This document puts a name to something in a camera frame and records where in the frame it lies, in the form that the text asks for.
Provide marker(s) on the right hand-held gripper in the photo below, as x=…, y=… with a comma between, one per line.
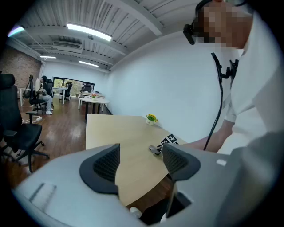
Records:
x=170, y=139

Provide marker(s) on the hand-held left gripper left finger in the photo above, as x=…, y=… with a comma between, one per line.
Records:
x=99, y=177

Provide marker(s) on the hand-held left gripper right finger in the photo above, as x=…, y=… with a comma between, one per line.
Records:
x=184, y=168

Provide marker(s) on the person's right forearm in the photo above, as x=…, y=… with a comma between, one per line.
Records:
x=222, y=133

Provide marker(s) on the yellow flowers in white pot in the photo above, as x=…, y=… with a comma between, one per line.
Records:
x=151, y=119

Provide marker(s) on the person's white left shoe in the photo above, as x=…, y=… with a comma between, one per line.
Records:
x=135, y=211

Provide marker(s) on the white round table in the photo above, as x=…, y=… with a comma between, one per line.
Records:
x=94, y=100

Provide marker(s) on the pink flowers in small pot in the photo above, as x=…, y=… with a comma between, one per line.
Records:
x=93, y=95

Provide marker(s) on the white power strip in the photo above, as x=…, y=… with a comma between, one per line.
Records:
x=38, y=119

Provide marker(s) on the black office chair by window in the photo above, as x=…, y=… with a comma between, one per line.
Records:
x=67, y=91

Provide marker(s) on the large black office chair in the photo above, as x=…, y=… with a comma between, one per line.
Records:
x=17, y=128

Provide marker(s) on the dark framed window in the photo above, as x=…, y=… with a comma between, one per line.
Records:
x=75, y=83

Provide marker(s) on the white rectangular desk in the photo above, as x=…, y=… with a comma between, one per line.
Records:
x=60, y=89

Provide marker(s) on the person's white shirt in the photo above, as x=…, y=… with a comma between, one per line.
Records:
x=255, y=88

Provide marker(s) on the black mesh office chair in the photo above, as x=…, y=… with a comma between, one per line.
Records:
x=35, y=99

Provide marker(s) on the short ceiling light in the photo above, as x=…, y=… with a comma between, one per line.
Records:
x=47, y=57
x=88, y=63

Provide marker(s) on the person's head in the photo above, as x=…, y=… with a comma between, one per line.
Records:
x=224, y=24

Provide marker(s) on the long ceiling light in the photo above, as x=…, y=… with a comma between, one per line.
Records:
x=88, y=32

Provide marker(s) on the ceiling air conditioner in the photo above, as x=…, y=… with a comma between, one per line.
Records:
x=66, y=44

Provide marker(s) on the black chest mount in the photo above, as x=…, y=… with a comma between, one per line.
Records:
x=226, y=71

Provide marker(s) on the black head-worn camera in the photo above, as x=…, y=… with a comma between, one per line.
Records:
x=189, y=33

